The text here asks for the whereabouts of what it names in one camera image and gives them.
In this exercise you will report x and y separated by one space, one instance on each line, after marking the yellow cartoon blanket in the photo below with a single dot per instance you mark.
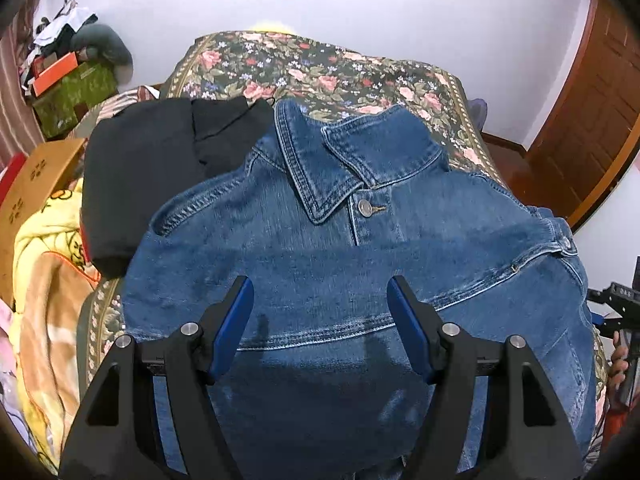
50 285

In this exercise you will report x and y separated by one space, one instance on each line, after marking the floral bedspread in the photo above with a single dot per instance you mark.
325 70

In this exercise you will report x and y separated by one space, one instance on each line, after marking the pile of mixed clothes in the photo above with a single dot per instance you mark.
65 20

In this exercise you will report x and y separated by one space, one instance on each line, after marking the brown cardboard box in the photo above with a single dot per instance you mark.
30 185

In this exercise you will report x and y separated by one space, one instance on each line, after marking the purple bag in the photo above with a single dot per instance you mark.
478 112

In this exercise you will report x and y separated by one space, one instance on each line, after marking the wooden door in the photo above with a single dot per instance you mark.
590 110

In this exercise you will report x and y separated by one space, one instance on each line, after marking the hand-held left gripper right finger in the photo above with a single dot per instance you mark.
410 325

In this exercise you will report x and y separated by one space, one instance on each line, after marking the red box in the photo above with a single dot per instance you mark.
10 172

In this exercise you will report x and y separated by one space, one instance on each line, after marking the pink printed cloth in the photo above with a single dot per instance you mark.
9 360

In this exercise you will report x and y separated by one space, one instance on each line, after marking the black folded garment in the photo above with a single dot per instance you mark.
140 170

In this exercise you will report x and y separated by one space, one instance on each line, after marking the orange box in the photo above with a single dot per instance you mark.
55 72

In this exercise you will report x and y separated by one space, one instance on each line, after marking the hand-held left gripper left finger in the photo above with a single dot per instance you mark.
232 325

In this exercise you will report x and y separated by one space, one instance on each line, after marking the grey plush pillow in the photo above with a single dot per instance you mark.
100 40

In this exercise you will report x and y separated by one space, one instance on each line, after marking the person's right hand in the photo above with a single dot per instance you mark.
619 360

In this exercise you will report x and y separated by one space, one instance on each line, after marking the green patterned box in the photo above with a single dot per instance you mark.
75 95

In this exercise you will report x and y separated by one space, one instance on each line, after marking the striped pink curtain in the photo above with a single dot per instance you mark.
12 100

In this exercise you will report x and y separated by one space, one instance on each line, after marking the blue denim jacket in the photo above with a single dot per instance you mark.
325 260

